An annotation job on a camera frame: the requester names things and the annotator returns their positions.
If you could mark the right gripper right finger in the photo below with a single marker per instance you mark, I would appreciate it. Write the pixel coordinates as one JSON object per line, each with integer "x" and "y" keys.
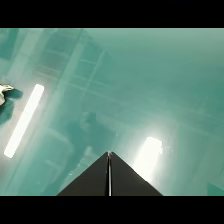
{"x": 128, "y": 181}

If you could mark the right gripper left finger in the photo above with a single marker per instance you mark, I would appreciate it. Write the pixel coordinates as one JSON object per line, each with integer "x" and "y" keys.
{"x": 93, "y": 180}

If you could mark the white T-shirt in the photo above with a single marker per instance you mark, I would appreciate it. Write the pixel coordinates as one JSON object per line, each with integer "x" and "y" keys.
{"x": 4, "y": 93}

